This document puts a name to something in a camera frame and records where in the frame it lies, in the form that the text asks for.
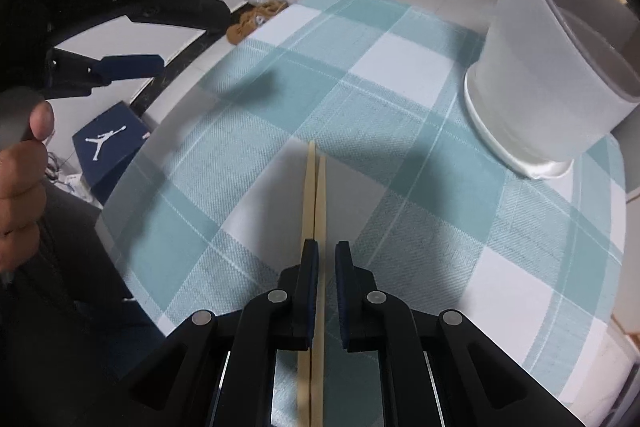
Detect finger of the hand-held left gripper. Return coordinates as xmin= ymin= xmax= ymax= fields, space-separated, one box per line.
xmin=45 ymin=48 xmax=166 ymax=99
xmin=125 ymin=0 xmax=234 ymax=38

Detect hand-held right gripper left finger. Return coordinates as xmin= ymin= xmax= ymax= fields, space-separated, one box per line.
xmin=129 ymin=239 xmax=320 ymax=427

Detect person's left hand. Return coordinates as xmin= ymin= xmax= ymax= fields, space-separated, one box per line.
xmin=0 ymin=99 xmax=56 ymax=275

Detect teal checked tablecloth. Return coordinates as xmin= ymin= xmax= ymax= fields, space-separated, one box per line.
xmin=95 ymin=0 xmax=628 ymax=418

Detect white utensil holder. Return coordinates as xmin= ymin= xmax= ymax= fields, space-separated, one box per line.
xmin=464 ymin=0 xmax=640 ymax=180

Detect person's dark clothing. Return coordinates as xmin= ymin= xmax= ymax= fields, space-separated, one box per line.
xmin=0 ymin=184 xmax=171 ymax=427

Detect white cables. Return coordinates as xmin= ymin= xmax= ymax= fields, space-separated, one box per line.
xmin=47 ymin=152 xmax=101 ymax=204

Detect navy shoebox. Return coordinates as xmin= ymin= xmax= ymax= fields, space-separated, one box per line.
xmin=72 ymin=101 xmax=151 ymax=205

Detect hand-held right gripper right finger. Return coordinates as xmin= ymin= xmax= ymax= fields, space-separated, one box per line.
xmin=335 ymin=241 xmax=586 ymax=427

